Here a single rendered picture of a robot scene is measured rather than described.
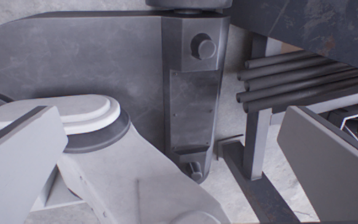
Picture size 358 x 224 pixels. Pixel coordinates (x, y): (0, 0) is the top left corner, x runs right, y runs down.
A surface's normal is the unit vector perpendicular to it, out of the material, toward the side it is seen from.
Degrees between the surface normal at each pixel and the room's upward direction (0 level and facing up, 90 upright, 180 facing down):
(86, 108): 90
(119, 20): 0
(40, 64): 0
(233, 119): 0
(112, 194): 90
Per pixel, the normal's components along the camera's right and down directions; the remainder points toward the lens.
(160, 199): -0.08, -0.99
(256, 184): -0.12, -0.83
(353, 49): -0.97, 0.22
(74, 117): 0.17, -0.25
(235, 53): 0.22, 0.51
